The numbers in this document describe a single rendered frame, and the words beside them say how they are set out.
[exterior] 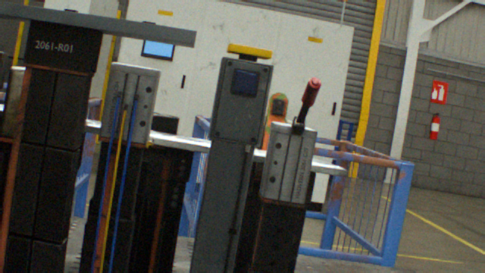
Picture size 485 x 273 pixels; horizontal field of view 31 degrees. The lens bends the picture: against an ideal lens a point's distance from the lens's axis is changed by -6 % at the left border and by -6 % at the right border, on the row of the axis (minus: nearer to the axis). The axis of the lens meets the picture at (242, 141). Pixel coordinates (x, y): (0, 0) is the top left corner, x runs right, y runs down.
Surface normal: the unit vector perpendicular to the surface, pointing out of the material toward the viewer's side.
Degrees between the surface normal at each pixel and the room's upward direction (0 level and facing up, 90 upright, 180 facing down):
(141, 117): 90
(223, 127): 90
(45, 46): 90
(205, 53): 90
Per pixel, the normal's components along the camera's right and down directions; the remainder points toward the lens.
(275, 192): 0.06, 0.07
